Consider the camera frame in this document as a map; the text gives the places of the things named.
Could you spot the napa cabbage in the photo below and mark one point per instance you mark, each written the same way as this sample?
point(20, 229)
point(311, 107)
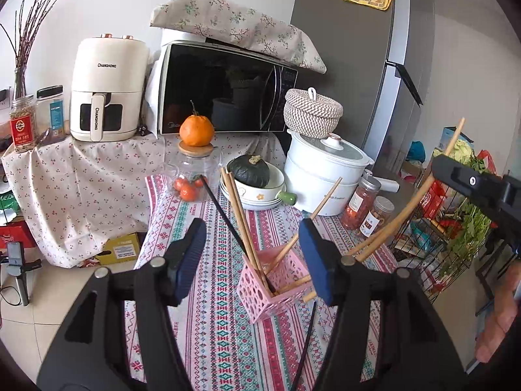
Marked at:
point(462, 148)

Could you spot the black microwave oven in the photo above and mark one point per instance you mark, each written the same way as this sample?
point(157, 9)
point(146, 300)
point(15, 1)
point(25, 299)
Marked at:
point(211, 85)

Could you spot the green pumpkin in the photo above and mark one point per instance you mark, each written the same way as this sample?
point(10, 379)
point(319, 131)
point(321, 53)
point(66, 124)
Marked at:
point(248, 173)

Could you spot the small orange fruit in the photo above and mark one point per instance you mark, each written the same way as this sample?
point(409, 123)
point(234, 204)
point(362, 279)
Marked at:
point(179, 183)
point(188, 192)
point(199, 181)

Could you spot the glass vase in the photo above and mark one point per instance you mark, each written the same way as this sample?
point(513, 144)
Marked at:
point(20, 85)

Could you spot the patterned striped tablecloth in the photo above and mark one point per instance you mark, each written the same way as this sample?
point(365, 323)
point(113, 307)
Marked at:
point(219, 334)

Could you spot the dry twig bunch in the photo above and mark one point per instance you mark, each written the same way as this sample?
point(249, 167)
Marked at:
point(24, 49)

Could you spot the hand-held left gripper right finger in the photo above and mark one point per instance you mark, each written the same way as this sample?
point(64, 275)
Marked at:
point(315, 260)

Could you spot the leafy green vegetable bunch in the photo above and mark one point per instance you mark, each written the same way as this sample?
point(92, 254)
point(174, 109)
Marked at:
point(468, 232)

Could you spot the white air fryer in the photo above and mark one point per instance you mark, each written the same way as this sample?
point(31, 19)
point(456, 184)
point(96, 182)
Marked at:
point(106, 73)

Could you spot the white floral cabinet cloth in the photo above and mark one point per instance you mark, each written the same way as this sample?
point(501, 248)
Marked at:
point(81, 195)

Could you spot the jar with red label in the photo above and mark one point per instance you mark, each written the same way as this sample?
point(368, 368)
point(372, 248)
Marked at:
point(22, 130)

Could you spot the woven lidded basket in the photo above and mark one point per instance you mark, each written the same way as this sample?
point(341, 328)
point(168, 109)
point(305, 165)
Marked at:
point(311, 114)

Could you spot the wooden chopstick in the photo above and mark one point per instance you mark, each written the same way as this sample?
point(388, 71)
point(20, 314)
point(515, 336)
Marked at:
point(236, 216)
point(243, 216)
point(456, 136)
point(325, 199)
point(372, 249)

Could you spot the grey refrigerator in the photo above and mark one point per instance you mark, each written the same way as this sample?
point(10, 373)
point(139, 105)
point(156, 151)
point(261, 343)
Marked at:
point(346, 49)

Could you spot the red plastic bag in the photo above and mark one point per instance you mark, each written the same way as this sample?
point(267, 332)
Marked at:
point(488, 163)

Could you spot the red snack packet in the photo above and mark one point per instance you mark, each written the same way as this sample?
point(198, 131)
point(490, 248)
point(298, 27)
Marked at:
point(433, 199)

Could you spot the jar of red dried fruit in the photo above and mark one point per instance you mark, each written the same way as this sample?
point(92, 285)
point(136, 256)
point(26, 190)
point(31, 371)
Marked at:
point(354, 207)

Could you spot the glass jar with wooden lid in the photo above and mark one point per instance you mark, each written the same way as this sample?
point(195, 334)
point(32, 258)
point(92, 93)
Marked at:
point(195, 163)

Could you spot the red box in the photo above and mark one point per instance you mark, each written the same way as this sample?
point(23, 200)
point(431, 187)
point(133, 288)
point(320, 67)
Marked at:
point(16, 234)

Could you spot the large orange tangerine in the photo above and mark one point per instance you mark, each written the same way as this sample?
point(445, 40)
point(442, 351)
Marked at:
point(196, 130)

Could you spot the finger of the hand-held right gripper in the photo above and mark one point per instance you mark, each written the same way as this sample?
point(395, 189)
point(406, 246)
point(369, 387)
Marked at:
point(472, 180)

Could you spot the jar with blue label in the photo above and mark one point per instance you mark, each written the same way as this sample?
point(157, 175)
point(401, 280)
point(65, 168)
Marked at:
point(51, 114)

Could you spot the dark chopstick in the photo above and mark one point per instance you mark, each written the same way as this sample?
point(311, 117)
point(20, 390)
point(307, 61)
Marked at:
point(228, 222)
point(308, 330)

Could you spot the blue carton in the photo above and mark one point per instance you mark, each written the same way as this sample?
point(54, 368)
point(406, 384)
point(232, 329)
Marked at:
point(447, 134)

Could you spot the pink plastic utensil basket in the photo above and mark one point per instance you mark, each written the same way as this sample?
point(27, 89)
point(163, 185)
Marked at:
point(260, 301)

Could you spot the grey phone gimbal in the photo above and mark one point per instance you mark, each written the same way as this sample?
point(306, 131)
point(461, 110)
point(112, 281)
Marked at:
point(16, 252)

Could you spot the jar of dried fruit rings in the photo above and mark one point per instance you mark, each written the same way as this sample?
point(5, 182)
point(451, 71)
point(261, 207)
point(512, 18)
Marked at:
point(372, 222)

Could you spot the person's right hand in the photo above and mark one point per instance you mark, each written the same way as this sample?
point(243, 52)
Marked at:
point(502, 313)

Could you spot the floral microwave cover cloth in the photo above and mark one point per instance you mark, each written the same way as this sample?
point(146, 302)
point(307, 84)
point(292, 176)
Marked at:
point(244, 24)

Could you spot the white electric pot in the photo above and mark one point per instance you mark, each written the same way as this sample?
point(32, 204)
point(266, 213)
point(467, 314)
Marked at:
point(313, 179)

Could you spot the teal plastic bag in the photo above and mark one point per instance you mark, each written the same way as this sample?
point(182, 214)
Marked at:
point(415, 150)

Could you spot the yellow cardboard box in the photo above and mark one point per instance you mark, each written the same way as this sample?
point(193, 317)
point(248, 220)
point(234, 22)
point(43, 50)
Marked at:
point(122, 248)

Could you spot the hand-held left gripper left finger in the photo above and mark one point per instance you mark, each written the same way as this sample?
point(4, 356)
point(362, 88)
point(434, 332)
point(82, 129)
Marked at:
point(191, 252)

